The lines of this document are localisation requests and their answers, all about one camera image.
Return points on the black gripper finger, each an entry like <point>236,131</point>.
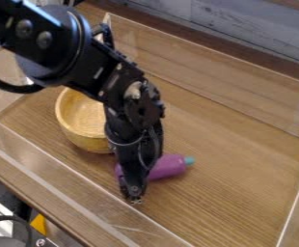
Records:
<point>133,182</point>

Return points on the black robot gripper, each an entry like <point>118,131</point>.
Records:
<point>113,80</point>

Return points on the brown wooden bowl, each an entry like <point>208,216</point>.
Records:
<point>81,118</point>

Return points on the purple toy eggplant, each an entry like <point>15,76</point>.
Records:
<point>170,165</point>

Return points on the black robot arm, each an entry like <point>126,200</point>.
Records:
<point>62,51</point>

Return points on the yellow warning sticker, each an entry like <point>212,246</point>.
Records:
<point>38,224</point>

